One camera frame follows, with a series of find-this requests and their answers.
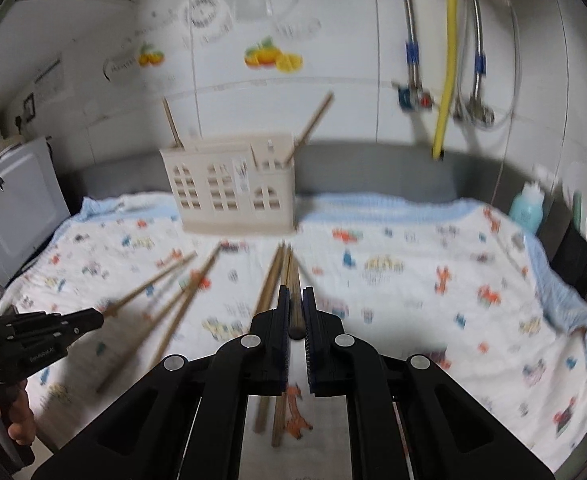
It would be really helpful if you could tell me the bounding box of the cream plastic utensil holder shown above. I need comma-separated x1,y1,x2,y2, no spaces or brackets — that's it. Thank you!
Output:
160,133,295,235

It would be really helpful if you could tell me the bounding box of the wall power socket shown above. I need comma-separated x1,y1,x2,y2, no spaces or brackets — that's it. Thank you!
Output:
22,93,36,122

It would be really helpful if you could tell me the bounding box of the teal soap bottle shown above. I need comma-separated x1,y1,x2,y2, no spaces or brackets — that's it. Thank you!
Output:
508,182,545,234

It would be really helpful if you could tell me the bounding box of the black utensil cup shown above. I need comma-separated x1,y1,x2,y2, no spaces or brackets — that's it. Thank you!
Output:
551,223,587,299

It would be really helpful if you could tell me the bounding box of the yellow gas hose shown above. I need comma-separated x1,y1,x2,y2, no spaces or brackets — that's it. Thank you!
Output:
431,0,464,162

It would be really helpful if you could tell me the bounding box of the cartoon print white cloth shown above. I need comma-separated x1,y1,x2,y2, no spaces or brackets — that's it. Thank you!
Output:
0,193,587,469

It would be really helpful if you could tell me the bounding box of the white microwave oven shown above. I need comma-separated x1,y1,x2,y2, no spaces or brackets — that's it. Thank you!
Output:
0,139,70,286

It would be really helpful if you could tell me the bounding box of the right braided steel hose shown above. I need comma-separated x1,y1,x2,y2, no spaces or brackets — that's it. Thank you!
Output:
453,0,497,129

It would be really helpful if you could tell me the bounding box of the wooden chopstick bundle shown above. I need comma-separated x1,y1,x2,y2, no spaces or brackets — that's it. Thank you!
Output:
287,250,307,340
253,243,287,434
270,245,292,448

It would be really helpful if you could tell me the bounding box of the person left hand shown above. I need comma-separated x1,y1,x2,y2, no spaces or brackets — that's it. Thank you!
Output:
0,380,36,446

